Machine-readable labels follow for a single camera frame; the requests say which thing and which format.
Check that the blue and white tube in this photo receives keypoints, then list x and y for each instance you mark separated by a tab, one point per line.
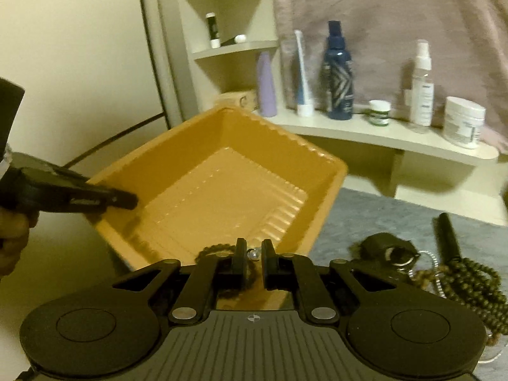
303	83

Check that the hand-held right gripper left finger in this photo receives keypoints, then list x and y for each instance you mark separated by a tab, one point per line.
243	262

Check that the dark blue bottle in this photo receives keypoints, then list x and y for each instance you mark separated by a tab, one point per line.
337	79

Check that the small green jar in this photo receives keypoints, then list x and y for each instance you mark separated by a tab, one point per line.
379	114

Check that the person's left hand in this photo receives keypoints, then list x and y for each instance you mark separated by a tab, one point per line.
12	238

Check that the white curved frame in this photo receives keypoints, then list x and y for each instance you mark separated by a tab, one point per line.
158	27

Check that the large white jar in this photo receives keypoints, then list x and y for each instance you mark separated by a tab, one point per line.
462	123

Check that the grey fluffy mat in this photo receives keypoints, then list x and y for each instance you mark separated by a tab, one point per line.
357	214

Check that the purple tube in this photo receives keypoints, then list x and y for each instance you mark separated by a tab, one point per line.
266	87

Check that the black tube with white cap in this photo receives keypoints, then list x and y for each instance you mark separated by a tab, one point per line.
235	40

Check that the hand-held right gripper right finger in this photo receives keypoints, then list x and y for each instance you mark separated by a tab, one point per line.
267	264

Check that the orange plastic tray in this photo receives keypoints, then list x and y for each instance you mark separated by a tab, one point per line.
222	182

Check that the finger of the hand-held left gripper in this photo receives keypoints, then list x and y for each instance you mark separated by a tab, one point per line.
79	194

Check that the small white box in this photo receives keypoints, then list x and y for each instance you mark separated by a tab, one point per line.
406	101

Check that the clear spray bottle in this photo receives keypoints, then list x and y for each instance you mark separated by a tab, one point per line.
422	91

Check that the beige cardboard box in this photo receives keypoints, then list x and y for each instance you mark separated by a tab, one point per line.
238	98

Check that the black hexagonal stick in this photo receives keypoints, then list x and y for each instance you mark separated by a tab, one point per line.
448	238

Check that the mauve towel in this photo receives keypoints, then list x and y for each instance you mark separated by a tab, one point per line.
377	8

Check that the white shelf unit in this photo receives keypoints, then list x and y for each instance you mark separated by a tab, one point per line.
357	133

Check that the black and white upright tube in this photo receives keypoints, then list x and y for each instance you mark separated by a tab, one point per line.
213	27

